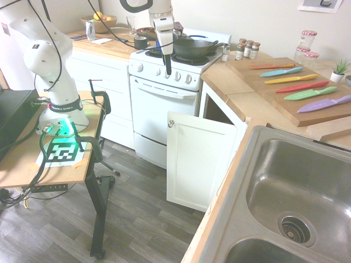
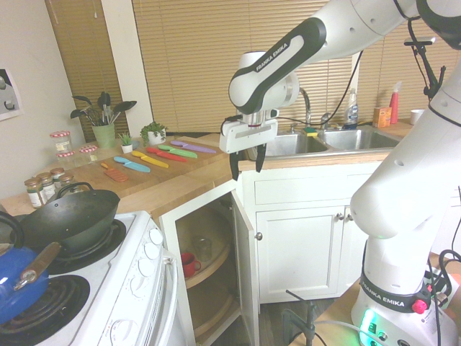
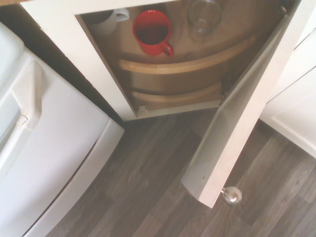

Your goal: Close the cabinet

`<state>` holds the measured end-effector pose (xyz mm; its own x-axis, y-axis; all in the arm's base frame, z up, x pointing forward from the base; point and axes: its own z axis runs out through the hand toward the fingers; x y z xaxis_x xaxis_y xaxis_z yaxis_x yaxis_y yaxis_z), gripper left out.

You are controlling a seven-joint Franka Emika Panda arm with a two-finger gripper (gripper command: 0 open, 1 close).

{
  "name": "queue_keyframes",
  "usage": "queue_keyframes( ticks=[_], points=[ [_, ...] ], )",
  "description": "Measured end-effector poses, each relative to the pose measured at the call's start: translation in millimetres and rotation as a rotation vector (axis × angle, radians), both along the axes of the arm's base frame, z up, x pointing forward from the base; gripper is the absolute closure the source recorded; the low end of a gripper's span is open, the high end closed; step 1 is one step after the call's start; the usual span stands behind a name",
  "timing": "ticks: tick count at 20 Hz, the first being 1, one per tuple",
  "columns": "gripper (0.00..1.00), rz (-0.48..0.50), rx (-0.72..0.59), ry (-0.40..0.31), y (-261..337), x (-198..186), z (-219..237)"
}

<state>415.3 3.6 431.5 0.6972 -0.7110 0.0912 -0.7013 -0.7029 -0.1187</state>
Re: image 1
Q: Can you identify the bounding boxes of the white stove with oven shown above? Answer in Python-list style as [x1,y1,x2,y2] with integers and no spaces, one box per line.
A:
[127,26,233,176]

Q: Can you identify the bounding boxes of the printed marker tag sheet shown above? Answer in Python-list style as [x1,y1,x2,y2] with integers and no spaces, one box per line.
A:
[35,138,93,169]

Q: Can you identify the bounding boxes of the yellow knife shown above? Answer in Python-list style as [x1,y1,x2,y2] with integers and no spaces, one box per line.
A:
[264,73,319,85]

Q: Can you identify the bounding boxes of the wooden fruit bowl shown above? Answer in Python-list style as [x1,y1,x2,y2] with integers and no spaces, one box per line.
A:
[80,15,118,34]

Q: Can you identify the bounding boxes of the loose wooden plank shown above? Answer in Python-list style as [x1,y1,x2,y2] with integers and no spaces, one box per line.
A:
[305,116,351,142]

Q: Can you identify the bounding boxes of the paper poster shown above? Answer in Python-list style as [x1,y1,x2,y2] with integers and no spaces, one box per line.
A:
[297,0,344,14]

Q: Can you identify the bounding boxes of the white printed packet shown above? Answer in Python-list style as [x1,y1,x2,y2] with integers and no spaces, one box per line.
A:
[85,20,97,42]

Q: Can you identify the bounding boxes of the glass jar red checkered lid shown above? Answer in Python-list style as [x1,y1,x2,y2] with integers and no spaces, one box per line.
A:
[293,46,312,64]
[303,51,320,69]
[298,30,318,50]

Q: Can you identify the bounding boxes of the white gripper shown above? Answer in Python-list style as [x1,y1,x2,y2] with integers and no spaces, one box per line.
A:
[156,29,176,76]

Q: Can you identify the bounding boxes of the dark brown pan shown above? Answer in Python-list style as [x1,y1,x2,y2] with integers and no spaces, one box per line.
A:
[136,26,157,39]

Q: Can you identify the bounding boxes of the metal pot with blue handle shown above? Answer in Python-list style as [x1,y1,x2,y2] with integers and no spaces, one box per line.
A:
[175,30,207,41]

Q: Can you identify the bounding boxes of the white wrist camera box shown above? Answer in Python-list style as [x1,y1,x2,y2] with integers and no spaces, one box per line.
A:
[152,16,175,33]

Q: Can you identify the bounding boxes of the black tape roll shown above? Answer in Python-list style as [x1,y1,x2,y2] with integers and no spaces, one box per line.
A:
[134,37,149,50]

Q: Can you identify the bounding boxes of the blue knife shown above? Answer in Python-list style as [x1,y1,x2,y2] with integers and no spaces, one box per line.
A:
[259,67,304,78]

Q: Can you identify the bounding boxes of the stainless steel double sink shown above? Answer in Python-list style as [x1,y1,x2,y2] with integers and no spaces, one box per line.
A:
[197,125,351,263]

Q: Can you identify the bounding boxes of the black controller box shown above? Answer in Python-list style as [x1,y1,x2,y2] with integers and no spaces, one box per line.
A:
[0,89,41,162]

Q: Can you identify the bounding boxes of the dark base cable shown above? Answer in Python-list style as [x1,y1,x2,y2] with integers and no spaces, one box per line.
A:
[23,124,63,194]

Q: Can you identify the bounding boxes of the black clamp red handle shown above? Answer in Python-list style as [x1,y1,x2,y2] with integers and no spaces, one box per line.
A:
[88,78,112,115]

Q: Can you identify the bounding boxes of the red knife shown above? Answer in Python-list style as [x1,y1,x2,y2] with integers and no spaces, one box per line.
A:
[275,81,330,94]

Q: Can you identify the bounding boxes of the purple knife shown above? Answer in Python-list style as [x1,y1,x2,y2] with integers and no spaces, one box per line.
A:
[297,95,351,114]

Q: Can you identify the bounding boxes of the black wok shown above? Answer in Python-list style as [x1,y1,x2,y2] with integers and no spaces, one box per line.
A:
[172,39,229,59]

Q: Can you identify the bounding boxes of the small potted green plant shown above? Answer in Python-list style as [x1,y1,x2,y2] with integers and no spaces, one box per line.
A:
[329,59,350,84]

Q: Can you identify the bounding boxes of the green knife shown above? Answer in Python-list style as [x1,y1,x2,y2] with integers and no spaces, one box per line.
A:
[284,86,338,101]

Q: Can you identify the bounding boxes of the orange knife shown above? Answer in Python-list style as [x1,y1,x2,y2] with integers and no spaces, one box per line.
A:
[248,63,296,70]

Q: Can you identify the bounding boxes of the table height control panel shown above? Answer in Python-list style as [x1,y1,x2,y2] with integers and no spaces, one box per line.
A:
[30,184,69,193]

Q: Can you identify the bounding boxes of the grey stand leg with caster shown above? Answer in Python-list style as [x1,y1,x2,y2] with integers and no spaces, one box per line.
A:
[98,136,122,178]

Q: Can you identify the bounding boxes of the clear drinking glass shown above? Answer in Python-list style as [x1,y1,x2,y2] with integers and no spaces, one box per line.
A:
[126,15,137,37]

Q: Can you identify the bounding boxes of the large wooden cutting board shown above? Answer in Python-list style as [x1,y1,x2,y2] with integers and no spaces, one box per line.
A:
[225,56,351,128]

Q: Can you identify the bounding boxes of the white cabinet door with knob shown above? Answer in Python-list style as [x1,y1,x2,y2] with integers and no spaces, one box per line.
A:
[166,111,238,213]

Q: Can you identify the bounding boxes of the white base cabinets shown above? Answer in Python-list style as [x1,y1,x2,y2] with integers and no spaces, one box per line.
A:
[65,46,137,151]

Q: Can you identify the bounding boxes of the white refrigerator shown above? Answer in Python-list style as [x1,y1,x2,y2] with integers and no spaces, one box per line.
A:
[0,10,38,92]

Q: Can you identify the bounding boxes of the white notepad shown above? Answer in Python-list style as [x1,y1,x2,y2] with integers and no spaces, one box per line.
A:
[90,37,114,45]

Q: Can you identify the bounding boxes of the wooden table black legs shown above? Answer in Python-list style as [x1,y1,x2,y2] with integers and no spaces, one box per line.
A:
[0,92,116,260]

